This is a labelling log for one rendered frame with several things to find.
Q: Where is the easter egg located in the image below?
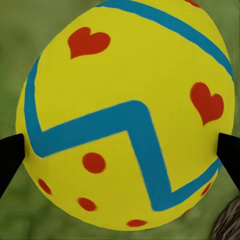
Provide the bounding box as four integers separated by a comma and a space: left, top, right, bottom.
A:
15, 0, 235, 231

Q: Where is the wicker basket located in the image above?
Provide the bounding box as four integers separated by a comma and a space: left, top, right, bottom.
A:
209, 197, 240, 240

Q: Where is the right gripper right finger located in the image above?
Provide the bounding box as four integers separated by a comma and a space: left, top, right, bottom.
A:
217, 133, 240, 192

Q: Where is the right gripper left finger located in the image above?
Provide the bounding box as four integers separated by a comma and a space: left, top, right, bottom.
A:
0, 133, 25, 199

